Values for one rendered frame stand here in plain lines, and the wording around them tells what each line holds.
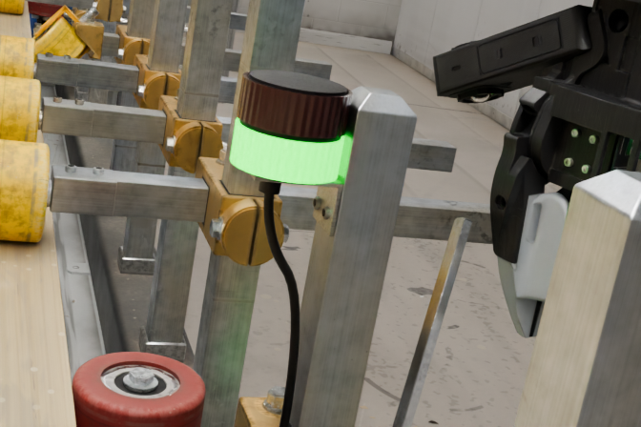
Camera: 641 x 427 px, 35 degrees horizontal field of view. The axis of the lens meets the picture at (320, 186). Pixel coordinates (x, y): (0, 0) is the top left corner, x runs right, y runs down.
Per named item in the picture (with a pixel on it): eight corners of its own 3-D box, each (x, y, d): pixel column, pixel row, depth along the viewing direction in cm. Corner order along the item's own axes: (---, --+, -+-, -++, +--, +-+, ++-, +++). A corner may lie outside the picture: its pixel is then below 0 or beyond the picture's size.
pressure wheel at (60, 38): (47, 73, 156) (86, 38, 157) (49, 84, 149) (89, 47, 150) (19, 45, 154) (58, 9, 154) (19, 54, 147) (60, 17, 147)
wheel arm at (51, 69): (372, 115, 144) (377, 91, 143) (381, 122, 141) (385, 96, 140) (5, 73, 129) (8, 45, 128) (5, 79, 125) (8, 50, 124)
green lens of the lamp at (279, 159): (320, 157, 60) (326, 120, 59) (351, 188, 54) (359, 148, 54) (219, 147, 58) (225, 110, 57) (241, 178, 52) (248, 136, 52)
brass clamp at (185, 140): (202, 142, 116) (209, 99, 115) (225, 177, 104) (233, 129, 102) (148, 137, 114) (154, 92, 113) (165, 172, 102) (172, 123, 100)
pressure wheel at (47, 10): (52, 46, 230) (58, -6, 227) (65, 53, 224) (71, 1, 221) (18, 43, 225) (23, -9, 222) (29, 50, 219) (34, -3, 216)
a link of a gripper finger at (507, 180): (495, 266, 56) (531, 109, 53) (475, 255, 57) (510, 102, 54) (551, 260, 58) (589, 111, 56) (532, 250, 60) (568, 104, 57)
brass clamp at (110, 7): (117, 13, 207) (120, -11, 206) (124, 24, 195) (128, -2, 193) (87, 10, 205) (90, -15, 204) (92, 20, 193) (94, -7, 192)
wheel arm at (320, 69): (323, 79, 167) (327, 61, 166) (329, 83, 164) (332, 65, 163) (97, 50, 155) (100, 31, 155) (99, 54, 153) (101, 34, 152)
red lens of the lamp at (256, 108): (327, 115, 59) (334, 78, 58) (360, 143, 54) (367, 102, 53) (226, 104, 57) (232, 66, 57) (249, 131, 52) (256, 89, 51)
